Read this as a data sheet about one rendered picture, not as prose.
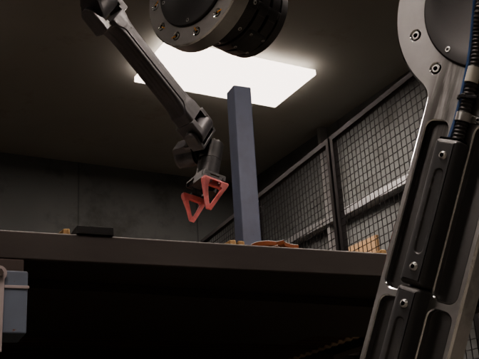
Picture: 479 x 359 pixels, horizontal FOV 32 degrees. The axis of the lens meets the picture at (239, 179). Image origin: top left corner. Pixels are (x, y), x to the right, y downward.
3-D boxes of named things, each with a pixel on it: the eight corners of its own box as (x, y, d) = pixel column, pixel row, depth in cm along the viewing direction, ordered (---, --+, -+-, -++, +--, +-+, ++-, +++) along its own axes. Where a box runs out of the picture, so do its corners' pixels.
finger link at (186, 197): (199, 229, 209) (205, 195, 213) (212, 219, 203) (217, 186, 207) (175, 220, 206) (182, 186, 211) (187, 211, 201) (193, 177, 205)
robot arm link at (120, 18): (91, 5, 186) (112, -17, 194) (75, 15, 190) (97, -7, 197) (204, 147, 202) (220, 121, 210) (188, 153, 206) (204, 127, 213)
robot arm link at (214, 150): (216, 133, 208) (228, 144, 212) (194, 137, 212) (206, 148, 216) (212, 157, 205) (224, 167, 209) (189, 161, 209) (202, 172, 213)
